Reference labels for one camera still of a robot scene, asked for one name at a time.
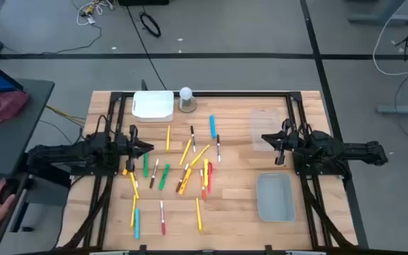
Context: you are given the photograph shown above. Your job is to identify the black box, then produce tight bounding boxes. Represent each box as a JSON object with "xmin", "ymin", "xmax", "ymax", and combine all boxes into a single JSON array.
[{"xmin": 118, "ymin": 0, "xmax": 170, "ymax": 6}]

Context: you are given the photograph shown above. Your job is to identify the white floor cable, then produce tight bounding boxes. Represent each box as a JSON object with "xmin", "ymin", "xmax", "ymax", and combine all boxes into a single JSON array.
[{"xmin": 372, "ymin": 0, "xmax": 408, "ymax": 77}]

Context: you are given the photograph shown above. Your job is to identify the white light bulb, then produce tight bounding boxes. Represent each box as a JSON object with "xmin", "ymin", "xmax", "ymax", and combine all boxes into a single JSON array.
[{"xmin": 178, "ymin": 86, "xmax": 193, "ymax": 102}]

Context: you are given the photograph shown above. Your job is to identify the brown Expo marker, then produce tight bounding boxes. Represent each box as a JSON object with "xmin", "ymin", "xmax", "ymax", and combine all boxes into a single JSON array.
[
  {"xmin": 175, "ymin": 163, "xmax": 190, "ymax": 193},
  {"xmin": 149, "ymin": 158, "xmax": 160, "ymax": 190}
]

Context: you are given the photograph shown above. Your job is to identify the clear plastic bin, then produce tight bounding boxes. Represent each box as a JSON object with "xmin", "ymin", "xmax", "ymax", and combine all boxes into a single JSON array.
[{"xmin": 249, "ymin": 108, "xmax": 283, "ymax": 152}]

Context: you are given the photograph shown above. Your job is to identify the dark grey desk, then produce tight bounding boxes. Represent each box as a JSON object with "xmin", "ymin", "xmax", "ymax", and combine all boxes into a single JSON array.
[{"xmin": 0, "ymin": 77, "xmax": 55, "ymax": 255}]

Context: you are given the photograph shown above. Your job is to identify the teal highlighter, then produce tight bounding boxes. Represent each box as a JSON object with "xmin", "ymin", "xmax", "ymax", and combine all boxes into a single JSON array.
[{"xmin": 134, "ymin": 208, "xmax": 141, "ymax": 240}]

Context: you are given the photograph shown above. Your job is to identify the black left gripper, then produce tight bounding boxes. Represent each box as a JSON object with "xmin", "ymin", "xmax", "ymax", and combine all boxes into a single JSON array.
[{"xmin": 115, "ymin": 124, "xmax": 154, "ymax": 174}]

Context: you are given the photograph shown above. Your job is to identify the grey desk base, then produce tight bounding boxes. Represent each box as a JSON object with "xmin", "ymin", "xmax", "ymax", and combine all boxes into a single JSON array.
[{"xmin": 11, "ymin": 150, "xmax": 72, "ymax": 234}]

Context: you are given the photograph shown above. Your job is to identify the green highlighter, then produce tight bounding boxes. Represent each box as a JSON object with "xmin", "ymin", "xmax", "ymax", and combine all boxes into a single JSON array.
[{"xmin": 158, "ymin": 163, "xmax": 171, "ymax": 191}]

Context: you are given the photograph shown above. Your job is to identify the white and yellow cable bundle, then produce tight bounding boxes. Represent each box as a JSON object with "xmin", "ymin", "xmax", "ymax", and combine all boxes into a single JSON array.
[{"xmin": 75, "ymin": 0, "xmax": 115, "ymax": 26}]

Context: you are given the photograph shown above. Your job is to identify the grey table foot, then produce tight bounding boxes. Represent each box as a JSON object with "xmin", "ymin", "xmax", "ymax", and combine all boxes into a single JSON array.
[
  {"xmin": 347, "ymin": 0, "xmax": 408, "ymax": 26},
  {"xmin": 376, "ymin": 96, "xmax": 408, "ymax": 116}
]

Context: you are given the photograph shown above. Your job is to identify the thin black floor cable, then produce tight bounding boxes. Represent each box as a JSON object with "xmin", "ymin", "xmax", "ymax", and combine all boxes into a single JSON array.
[{"xmin": 0, "ymin": 13, "xmax": 103, "ymax": 57}]

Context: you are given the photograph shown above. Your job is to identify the black computer mouse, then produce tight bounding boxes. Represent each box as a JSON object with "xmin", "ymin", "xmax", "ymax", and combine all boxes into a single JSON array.
[{"xmin": 0, "ymin": 178, "xmax": 19, "ymax": 205}]

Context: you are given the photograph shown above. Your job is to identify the coiled black cable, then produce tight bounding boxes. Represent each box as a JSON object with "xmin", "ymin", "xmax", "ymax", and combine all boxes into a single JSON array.
[{"xmin": 138, "ymin": 11, "xmax": 162, "ymax": 38}]

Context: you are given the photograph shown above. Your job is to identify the white plastic bin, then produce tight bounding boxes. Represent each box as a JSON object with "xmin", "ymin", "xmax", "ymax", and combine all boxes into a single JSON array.
[{"xmin": 131, "ymin": 90, "xmax": 175, "ymax": 123}]

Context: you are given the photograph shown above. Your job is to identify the long black floor cable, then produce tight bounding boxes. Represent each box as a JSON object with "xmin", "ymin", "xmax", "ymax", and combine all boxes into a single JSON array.
[{"xmin": 123, "ymin": 4, "xmax": 168, "ymax": 91}]

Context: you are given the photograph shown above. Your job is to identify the orange Expo marker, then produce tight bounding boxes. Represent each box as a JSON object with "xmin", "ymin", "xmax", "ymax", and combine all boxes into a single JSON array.
[{"xmin": 199, "ymin": 169, "xmax": 208, "ymax": 202}]

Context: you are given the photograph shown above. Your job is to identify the grey plastic bin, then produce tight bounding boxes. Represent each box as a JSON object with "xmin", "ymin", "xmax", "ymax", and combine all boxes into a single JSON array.
[{"xmin": 255, "ymin": 172, "xmax": 296, "ymax": 223}]

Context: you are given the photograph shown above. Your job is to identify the yellow cables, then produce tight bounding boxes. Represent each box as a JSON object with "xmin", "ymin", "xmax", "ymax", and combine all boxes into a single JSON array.
[{"xmin": 45, "ymin": 104, "xmax": 86, "ymax": 125}]

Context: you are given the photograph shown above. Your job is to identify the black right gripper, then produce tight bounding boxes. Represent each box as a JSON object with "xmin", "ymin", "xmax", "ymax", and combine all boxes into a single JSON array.
[{"xmin": 261, "ymin": 118, "xmax": 299, "ymax": 166}]

